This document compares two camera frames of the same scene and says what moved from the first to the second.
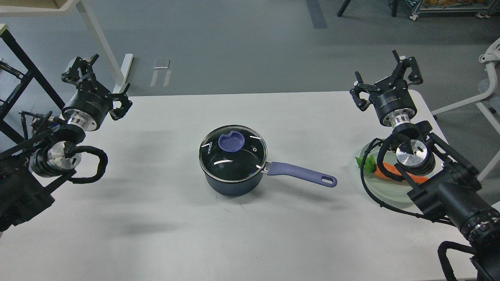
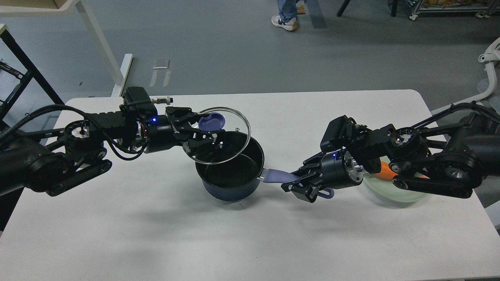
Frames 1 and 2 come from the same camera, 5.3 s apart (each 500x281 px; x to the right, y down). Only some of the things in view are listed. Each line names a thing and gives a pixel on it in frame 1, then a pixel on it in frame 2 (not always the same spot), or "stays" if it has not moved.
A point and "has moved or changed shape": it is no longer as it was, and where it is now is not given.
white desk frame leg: [68, 8] stays
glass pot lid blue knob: [231, 143] -> [207, 123]
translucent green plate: [391, 190] stays
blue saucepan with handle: [232, 160] has moved or changed shape
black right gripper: [393, 102] -> [338, 168]
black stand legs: [393, 5] stays
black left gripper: [91, 102] -> [162, 136]
